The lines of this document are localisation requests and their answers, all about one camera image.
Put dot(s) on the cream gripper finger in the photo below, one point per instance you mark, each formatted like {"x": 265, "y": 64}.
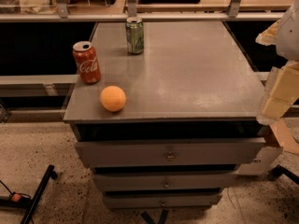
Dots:
{"x": 269, "y": 36}
{"x": 282, "y": 90}

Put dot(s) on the green soda can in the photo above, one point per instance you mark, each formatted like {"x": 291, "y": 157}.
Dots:
{"x": 135, "y": 35}

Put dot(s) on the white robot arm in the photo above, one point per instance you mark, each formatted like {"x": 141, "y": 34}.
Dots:
{"x": 287, "y": 45}

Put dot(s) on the red Coca-Cola can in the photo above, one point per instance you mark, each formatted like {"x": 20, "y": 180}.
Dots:
{"x": 86, "y": 60}

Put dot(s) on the white cardboard box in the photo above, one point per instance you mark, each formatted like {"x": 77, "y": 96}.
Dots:
{"x": 262, "y": 162}

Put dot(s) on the black chair base leg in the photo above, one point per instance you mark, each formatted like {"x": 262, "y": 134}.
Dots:
{"x": 280, "y": 170}

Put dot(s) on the top grey drawer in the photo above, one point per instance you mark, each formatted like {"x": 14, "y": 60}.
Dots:
{"x": 168, "y": 152}

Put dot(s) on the grey drawer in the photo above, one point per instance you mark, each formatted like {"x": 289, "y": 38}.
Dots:
{"x": 161, "y": 200}
{"x": 155, "y": 181}
{"x": 168, "y": 152}

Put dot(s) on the grey drawer cabinet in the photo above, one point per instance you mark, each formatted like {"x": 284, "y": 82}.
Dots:
{"x": 190, "y": 82}

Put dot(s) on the orange fruit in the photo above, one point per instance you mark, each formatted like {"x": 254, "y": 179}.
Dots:
{"x": 113, "y": 98}

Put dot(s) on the middle grey drawer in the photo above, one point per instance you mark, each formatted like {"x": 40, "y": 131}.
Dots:
{"x": 155, "y": 181}

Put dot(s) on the bottom grey drawer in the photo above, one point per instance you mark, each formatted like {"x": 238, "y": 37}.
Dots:
{"x": 161, "y": 200}

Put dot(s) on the black floor stand leg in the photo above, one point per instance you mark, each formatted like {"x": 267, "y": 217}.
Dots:
{"x": 16, "y": 200}

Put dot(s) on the metal frame rail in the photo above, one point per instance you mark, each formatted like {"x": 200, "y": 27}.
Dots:
{"x": 63, "y": 14}

